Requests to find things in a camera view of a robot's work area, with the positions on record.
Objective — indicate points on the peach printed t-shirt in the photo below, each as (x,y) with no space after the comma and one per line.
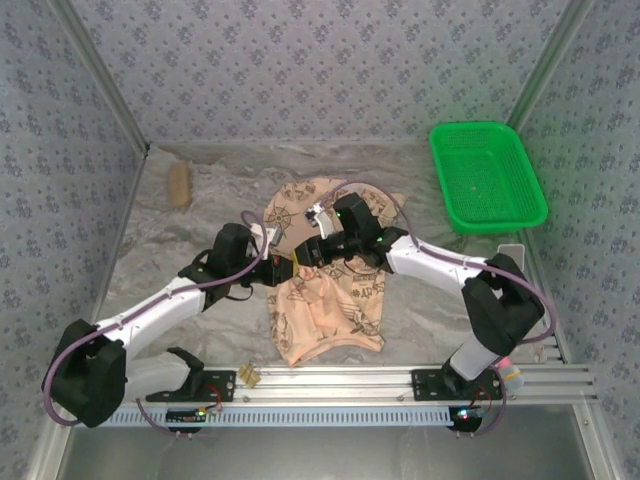
(325,310)

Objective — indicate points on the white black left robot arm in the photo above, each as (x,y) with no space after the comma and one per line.
(160,310)

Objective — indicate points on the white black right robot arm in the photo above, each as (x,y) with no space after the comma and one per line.
(430,265)

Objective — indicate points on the tan oval brush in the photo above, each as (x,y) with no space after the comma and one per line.
(180,186)

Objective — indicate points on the gold binder clips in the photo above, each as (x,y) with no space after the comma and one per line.
(248,374)

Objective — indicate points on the green plastic basket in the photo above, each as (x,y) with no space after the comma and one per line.
(487,180)

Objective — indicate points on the white phone stand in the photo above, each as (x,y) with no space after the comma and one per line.
(511,251)

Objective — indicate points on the left circuit board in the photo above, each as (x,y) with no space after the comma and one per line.
(187,415)

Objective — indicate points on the circuit board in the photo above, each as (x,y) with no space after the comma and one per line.
(187,415)
(465,415)

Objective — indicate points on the pink toy microphone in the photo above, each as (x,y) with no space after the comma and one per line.
(511,375)

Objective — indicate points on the right circuit board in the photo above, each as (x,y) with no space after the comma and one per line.
(465,415)

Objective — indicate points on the aluminium front rail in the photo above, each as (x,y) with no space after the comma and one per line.
(325,382)

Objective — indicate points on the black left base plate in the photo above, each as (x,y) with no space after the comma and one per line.
(220,386)

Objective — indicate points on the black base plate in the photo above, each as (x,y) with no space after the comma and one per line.
(425,386)
(220,386)

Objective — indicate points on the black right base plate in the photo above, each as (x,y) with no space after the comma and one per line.
(425,386)

